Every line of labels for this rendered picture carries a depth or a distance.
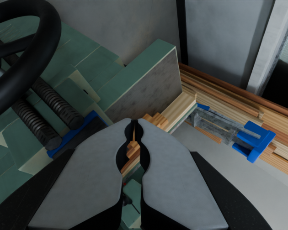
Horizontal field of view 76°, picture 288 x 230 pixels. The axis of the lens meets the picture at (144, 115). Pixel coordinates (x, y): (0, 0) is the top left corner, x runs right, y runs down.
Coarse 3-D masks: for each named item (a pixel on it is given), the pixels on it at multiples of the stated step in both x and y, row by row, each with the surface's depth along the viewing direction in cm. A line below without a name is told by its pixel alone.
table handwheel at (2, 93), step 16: (16, 0) 31; (32, 0) 29; (0, 16) 34; (16, 16) 34; (48, 16) 25; (48, 32) 23; (0, 48) 25; (16, 48) 25; (32, 48) 22; (48, 48) 23; (0, 64) 29; (16, 64) 20; (32, 64) 21; (0, 80) 20; (16, 80) 20; (32, 80) 21; (0, 96) 19; (16, 96) 21; (0, 112) 20
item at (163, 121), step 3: (156, 114) 53; (159, 114) 53; (153, 117) 53; (156, 117) 53; (159, 117) 52; (162, 117) 52; (156, 120) 52; (159, 120) 52; (162, 120) 52; (165, 120) 51; (162, 123) 51; (165, 123) 52; (162, 126) 52
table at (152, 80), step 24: (168, 48) 43; (72, 72) 33; (120, 72) 43; (144, 72) 41; (168, 72) 47; (96, 96) 39; (120, 96) 40; (144, 96) 45; (168, 96) 53; (0, 120) 31; (0, 144) 31; (0, 192) 35
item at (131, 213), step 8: (128, 184) 41; (136, 184) 41; (128, 192) 40; (136, 192) 40; (136, 200) 39; (128, 208) 38; (136, 208) 38; (128, 216) 38; (136, 216) 37; (128, 224) 37; (136, 224) 39
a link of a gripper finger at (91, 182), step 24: (120, 120) 12; (96, 144) 9; (120, 144) 9; (72, 168) 8; (96, 168) 8; (120, 168) 10; (48, 192) 7; (72, 192) 7; (96, 192) 7; (120, 192) 7; (48, 216) 6; (72, 216) 6; (96, 216) 6; (120, 216) 7
